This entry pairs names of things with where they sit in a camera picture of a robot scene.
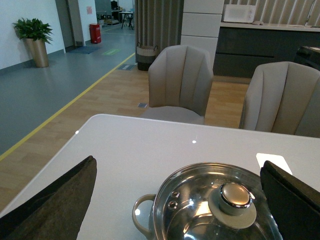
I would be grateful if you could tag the gold plant pot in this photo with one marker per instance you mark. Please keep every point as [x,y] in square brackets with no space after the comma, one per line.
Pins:
[38,51]

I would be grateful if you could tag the white drawer column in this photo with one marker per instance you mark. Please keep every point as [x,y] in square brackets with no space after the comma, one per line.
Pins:
[201,20]

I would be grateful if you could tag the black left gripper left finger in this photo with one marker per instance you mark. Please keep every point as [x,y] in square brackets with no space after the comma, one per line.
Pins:
[57,211]

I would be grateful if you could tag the glass pot lid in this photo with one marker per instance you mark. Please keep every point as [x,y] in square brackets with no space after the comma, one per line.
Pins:
[212,207]

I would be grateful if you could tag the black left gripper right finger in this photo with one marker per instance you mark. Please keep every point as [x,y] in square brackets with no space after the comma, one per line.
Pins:
[294,205]

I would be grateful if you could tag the left beige upholstered chair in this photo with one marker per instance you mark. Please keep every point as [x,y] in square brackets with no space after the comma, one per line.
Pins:
[179,83]

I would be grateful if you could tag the blue floor mat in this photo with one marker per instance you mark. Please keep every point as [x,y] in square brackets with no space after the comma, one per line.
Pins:
[85,50]

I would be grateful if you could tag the distant black-legged table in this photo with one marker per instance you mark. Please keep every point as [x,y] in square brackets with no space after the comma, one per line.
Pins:
[127,15]

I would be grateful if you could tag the right beige upholstered chair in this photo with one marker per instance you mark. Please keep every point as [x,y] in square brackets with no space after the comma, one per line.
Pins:
[284,98]

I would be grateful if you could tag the stainless steel pot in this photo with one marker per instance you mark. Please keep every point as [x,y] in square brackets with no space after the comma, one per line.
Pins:
[160,210]

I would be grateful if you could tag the green potted plant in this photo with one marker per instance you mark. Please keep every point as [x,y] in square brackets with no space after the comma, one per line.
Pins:
[33,29]

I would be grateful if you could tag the red cabinet box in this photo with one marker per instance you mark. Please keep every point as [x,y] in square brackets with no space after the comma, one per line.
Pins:
[95,33]

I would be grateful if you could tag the dark kitchen counter cabinet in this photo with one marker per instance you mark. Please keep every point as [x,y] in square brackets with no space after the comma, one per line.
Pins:
[243,47]

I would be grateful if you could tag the black appliance at right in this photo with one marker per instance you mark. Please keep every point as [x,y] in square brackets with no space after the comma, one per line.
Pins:
[308,56]

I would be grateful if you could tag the woven basket with handles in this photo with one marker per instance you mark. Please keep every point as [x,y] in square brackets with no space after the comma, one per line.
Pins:
[145,56]

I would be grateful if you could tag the beige upholstered chair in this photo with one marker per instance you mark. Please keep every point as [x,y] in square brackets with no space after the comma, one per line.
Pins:
[179,83]
[284,98]

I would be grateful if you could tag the white microwave oven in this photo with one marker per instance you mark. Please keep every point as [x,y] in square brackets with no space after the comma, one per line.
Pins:
[236,13]

